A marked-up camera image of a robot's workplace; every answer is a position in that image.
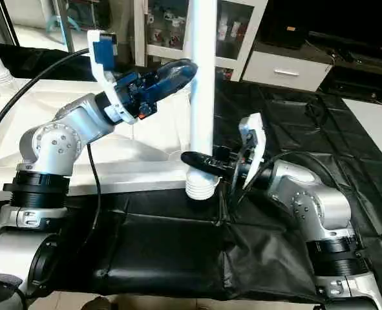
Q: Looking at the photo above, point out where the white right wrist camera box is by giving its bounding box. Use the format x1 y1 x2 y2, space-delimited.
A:
238 113 267 189

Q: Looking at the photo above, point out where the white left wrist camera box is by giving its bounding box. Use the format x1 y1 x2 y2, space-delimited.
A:
87 29 140 125

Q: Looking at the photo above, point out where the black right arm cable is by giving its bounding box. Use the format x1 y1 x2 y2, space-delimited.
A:
217 150 324 223

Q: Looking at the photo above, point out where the white drawer unit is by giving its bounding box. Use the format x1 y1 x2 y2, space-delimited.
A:
241 42 334 92

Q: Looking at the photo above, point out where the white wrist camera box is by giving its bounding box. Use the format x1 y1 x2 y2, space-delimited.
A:
87 29 140 125
238 113 267 189

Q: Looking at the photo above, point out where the light blue stand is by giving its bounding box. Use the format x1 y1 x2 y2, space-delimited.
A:
45 16 83 46

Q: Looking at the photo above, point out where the white flat board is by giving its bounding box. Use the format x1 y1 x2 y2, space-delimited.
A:
343 97 382 157

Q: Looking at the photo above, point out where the dark low sideboard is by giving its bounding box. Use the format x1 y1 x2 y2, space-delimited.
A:
262 0 382 98

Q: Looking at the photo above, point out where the white glass door cabinet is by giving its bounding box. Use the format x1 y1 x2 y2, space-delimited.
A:
134 0 269 81

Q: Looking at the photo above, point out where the white plastic table top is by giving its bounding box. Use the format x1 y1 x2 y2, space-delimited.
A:
0 77 204 194

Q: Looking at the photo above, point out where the black work mat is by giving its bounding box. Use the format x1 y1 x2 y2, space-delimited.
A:
0 42 382 304

